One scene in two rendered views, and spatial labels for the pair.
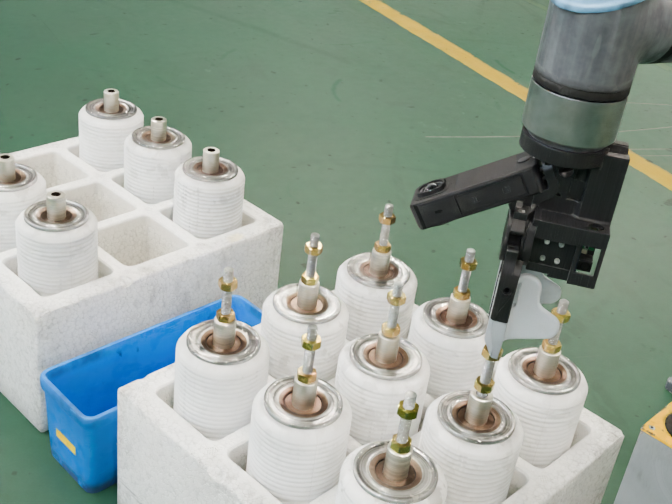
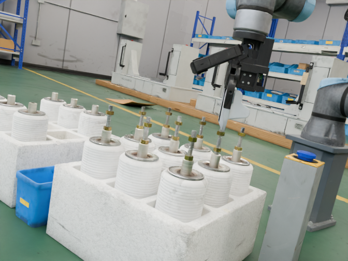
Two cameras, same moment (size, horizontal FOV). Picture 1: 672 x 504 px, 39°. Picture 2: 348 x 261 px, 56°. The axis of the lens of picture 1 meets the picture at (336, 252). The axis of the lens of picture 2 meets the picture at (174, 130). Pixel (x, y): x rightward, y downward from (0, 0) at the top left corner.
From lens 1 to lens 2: 40 cm
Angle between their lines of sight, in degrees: 22
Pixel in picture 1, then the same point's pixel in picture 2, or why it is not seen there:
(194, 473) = (89, 192)
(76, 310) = (35, 148)
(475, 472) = (216, 184)
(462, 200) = (211, 59)
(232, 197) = (102, 122)
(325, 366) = not seen: hidden behind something
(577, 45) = not seen: outside the picture
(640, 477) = (285, 179)
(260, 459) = (122, 179)
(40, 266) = (22, 130)
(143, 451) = (64, 192)
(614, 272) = not seen: hidden behind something
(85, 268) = (41, 134)
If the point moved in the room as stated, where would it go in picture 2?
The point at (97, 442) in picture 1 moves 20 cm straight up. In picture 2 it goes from (40, 198) to (50, 119)
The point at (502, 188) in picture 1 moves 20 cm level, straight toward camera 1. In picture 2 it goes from (227, 53) to (235, 43)
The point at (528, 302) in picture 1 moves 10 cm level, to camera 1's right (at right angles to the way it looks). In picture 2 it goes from (237, 101) to (281, 110)
